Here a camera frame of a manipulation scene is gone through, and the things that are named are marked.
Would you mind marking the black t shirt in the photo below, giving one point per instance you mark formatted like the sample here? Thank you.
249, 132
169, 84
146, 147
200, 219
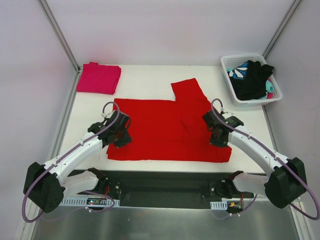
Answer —
252, 80

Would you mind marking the right white cable duct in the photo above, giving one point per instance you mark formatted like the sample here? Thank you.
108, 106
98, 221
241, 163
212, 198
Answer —
219, 205

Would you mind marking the white cable duct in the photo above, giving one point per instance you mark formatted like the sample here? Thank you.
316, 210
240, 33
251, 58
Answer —
89, 202
219, 205

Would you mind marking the left white cable duct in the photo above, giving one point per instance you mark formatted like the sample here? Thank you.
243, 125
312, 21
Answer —
89, 202

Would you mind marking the folded magenta t shirt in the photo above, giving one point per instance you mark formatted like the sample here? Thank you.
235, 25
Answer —
99, 79

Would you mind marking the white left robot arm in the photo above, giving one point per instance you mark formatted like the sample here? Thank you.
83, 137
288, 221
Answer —
48, 184

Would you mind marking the left aluminium frame post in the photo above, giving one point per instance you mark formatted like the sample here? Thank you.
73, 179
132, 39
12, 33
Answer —
59, 34

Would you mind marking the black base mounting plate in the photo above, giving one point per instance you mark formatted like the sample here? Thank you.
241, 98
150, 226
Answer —
159, 189

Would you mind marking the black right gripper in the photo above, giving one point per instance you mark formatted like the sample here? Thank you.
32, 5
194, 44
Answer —
216, 140

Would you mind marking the right aluminium frame post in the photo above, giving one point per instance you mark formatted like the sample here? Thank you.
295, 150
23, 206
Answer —
295, 4

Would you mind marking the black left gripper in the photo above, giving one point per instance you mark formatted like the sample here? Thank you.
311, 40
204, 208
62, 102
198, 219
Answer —
122, 139

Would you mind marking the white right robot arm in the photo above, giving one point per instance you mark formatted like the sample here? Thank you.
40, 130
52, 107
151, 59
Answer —
283, 179

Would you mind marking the aluminium frame post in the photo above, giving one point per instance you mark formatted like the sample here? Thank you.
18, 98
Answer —
59, 34
295, 4

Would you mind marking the red t shirt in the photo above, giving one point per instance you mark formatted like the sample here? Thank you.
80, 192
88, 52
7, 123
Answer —
169, 130

